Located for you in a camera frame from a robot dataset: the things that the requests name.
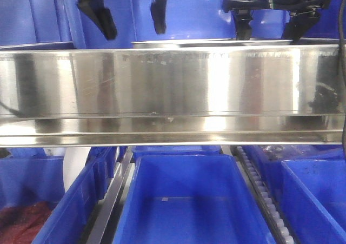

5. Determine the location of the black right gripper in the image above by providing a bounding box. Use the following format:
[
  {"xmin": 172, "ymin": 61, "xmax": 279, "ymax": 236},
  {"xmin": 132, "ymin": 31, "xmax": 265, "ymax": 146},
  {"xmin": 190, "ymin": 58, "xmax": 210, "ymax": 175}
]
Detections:
[{"xmin": 222, "ymin": 0, "xmax": 331, "ymax": 43}]

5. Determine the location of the blue bin behind right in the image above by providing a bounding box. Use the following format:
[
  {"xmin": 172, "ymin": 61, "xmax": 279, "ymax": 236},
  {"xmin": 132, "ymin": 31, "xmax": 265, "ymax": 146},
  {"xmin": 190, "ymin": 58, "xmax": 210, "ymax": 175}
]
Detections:
[{"xmin": 242, "ymin": 144, "xmax": 344, "ymax": 189}]

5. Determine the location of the clear plastic bag of parts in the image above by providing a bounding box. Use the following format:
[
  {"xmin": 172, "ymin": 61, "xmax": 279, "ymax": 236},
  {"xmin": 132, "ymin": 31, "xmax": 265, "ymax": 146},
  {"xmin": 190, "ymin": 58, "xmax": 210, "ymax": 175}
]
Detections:
[{"xmin": 259, "ymin": 144, "xmax": 318, "ymax": 161}]

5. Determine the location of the blue crate upper right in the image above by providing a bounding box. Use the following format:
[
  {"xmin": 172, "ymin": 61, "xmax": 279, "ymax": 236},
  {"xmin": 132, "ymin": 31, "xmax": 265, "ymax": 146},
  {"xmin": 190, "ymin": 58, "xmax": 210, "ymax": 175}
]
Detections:
[{"xmin": 303, "ymin": 0, "xmax": 342, "ymax": 39}]

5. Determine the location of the blue bin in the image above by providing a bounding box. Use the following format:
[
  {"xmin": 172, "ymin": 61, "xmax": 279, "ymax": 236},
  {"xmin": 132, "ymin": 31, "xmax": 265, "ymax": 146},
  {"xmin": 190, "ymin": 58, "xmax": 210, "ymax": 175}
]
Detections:
[
  {"xmin": 242, "ymin": 144, "xmax": 344, "ymax": 189},
  {"xmin": 132, "ymin": 145, "xmax": 221, "ymax": 160},
  {"xmin": 114, "ymin": 154, "xmax": 275, "ymax": 243},
  {"xmin": 280, "ymin": 159, "xmax": 345, "ymax": 243},
  {"xmin": 1, "ymin": 147, "xmax": 117, "ymax": 243}
]

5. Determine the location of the silver metal tray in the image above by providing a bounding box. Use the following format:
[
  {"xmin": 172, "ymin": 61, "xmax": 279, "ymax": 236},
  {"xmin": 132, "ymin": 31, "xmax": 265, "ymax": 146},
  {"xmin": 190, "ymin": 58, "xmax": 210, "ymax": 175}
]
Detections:
[{"xmin": 132, "ymin": 38, "xmax": 292, "ymax": 49}]

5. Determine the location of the blue bin lower right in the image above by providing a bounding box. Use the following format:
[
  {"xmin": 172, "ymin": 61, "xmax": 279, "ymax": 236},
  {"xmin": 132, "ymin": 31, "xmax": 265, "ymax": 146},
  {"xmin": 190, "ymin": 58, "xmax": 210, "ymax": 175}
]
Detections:
[{"xmin": 280, "ymin": 159, "xmax": 345, "ymax": 243}]

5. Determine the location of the blue bin behind centre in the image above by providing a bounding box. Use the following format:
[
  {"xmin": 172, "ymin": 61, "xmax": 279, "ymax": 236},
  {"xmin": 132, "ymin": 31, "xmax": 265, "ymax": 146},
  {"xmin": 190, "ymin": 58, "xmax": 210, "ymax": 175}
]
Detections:
[{"xmin": 132, "ymin": 145, "xmax": 221, "ymax": 160}]

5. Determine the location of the red mesh bag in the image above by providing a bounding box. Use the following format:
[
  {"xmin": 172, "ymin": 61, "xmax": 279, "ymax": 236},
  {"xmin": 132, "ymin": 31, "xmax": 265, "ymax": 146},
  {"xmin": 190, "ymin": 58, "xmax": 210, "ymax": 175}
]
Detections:
[{"xmin": 1, "ymin": 201, "xmax": 52, "ymax": 243}]

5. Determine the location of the blue bin lower left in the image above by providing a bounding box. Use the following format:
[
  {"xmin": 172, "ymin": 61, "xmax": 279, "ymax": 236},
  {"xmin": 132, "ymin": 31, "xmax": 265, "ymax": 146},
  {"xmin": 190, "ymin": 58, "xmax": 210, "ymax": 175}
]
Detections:
[{"xmin": 1, "ymin": 147, "xmax": 117, "ymax": 243}]

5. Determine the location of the white roller conveyor rail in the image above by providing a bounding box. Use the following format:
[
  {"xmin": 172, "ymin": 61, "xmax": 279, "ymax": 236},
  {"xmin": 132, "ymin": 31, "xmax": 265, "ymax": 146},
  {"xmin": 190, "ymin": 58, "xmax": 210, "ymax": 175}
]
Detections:
[{"xmin": 235, "ymin": 147, "xmax": 295, "ymax": 244}]

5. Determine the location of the blue bin lower centre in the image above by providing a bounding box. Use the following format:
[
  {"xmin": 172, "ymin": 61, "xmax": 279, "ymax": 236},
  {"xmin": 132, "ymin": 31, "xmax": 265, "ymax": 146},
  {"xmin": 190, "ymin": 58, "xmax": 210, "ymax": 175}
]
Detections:
[{"xmin": 114, "ymin": 154, "xmax": 275, "ymax": 243}]

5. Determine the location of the blue crate upper left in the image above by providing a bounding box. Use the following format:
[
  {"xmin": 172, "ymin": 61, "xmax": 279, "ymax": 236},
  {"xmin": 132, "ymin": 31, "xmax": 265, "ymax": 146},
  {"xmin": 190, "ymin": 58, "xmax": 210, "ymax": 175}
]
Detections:
[{"xmin": 1, "ymin": 0, "xmax": 72, "ymax": 47}]

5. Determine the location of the large blue crate upper centre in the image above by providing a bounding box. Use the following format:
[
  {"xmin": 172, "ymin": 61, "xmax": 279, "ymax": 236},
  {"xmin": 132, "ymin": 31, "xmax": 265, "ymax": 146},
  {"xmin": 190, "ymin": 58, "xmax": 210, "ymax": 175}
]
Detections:
[{"xmin": 61, "ymin": 0, "xmax": 300, "ymax": 50}]

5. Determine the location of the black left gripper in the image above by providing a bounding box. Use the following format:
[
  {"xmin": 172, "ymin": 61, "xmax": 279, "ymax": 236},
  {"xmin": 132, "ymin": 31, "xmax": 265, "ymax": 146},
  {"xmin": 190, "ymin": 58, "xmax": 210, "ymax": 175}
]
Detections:
[{"xmin": 77, "ymin": 0, "xmax": 167, "ymax": 40}]

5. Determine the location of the stainless steel shelf front panel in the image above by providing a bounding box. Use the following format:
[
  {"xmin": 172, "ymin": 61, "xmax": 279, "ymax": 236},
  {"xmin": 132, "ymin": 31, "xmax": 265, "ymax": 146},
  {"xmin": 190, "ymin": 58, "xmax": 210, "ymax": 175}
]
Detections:
[{"xmin": 1, "ymin": 44, "xmax": 345, "ymax": 147}]

